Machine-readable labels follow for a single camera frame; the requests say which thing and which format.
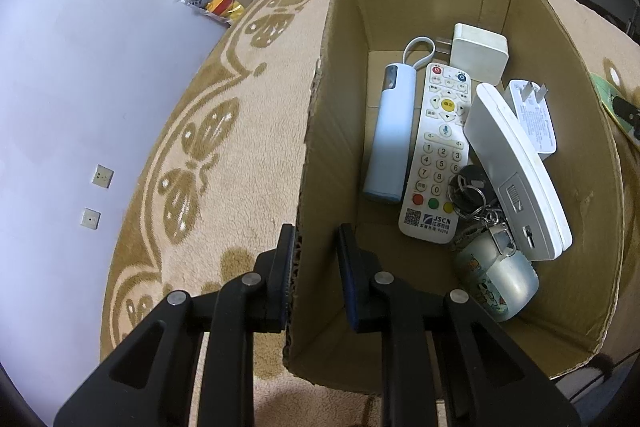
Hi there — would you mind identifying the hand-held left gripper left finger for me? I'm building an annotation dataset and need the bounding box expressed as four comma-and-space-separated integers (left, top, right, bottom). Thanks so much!
52, 223, 297, 427

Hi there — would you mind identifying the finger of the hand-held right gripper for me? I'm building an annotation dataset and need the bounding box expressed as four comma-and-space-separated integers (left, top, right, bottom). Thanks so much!
611, 94, 640, 128

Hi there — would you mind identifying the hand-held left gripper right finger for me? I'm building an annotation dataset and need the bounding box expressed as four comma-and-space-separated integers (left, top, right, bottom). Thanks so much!
335, 223, 583, 427

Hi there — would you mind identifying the white power adapter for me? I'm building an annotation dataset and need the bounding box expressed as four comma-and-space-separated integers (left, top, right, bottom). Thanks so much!
502, 78, 559, 160

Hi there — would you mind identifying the white electronic device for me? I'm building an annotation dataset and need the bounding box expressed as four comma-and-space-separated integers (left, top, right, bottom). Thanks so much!
462, 82, 574, 262

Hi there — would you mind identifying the round printed tin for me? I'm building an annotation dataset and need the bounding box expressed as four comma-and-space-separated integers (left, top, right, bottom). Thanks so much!
452, 232, 540, 323

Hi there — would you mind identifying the white remote control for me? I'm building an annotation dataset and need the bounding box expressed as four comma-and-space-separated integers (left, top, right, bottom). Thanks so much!
398, 62, 474, 245

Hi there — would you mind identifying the white square charger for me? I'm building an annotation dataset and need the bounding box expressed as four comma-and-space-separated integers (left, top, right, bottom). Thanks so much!
435, 23, 510, 86

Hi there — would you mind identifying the bunch of keys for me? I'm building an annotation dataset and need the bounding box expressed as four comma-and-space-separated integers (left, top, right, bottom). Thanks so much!
446, 164, 516, 253

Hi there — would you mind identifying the light blue power bank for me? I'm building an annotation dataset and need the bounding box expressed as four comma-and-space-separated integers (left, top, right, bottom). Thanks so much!
362, 36, 436, 205

